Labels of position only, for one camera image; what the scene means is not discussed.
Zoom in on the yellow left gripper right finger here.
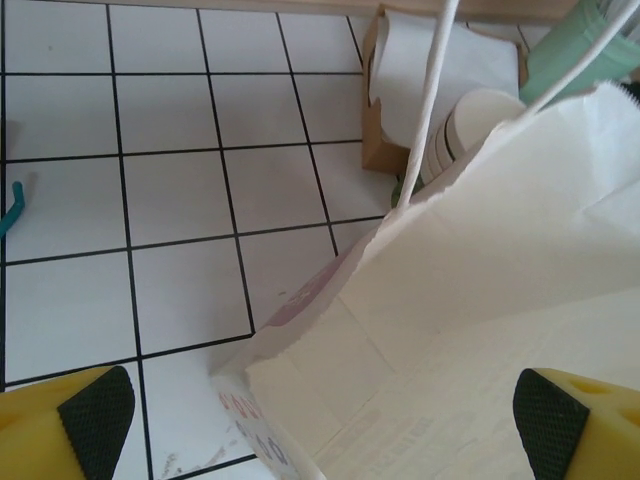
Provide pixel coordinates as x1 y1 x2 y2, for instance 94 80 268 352
513 367 640 480

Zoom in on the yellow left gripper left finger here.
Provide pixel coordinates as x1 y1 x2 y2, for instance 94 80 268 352
0 364 136 480

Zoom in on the white printed paper bag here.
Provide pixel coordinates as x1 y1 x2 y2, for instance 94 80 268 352
209 0 640 480

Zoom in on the stack of green paper cups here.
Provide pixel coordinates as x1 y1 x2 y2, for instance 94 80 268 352
387 87 526 209

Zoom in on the mint green straw holder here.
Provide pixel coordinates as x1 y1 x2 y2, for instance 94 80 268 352
519 0 640 101

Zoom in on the teal toy rake yellow handle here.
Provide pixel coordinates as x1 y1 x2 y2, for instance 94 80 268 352
0 180 27 239

